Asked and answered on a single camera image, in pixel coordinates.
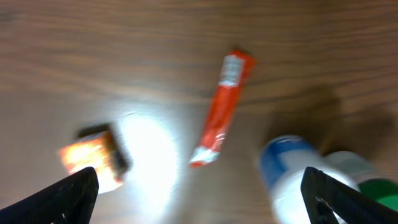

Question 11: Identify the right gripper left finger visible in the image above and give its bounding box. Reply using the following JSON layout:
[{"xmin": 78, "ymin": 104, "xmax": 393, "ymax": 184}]
[{"xmin": 1, "ymin": 167, "xmax": 99, "ymax": 224}]

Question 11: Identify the white cylindrical container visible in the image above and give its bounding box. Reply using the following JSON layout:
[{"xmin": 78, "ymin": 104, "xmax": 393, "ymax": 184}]
[{"xmin": 259, "ymin": 135, "xmax": 359, "ymax": 224}]

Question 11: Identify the red snack sachet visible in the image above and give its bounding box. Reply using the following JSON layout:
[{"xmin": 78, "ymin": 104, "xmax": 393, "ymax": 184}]
[{"xmin": 189, "ymin": 49, "xmax": 256, "ymax": 167}]

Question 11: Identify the green-lid seasoning jar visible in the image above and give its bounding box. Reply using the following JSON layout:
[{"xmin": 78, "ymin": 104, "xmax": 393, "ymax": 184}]
[{"xmin": 324, "ymin": 151, "xmax": 397, "ymax": 211}]

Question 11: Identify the orange Kleenex tissue pack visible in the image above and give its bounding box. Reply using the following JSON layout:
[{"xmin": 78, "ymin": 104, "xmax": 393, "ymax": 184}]
[{"xmin": 58, "ymin": 123, "xmax": 132, "ymax": 194}]

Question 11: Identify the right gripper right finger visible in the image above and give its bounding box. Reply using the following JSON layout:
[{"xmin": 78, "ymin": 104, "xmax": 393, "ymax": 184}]
[{"xmin": 300, "ymin": 167, "xmax": 397, "ymax": 224}]

